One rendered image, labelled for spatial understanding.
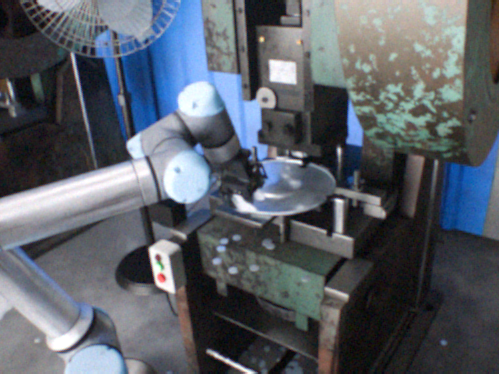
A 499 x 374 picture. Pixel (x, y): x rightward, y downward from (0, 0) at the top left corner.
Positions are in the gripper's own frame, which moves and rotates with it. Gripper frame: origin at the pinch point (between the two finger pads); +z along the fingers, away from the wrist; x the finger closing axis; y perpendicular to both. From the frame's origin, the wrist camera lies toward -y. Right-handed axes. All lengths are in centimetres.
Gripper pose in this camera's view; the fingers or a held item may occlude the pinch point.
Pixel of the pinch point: (244, 207)
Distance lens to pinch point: 111.7
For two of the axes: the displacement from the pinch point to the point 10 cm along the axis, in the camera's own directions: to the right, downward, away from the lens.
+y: 8.3, 2.1, -5.2
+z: 3.0, 6.3, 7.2
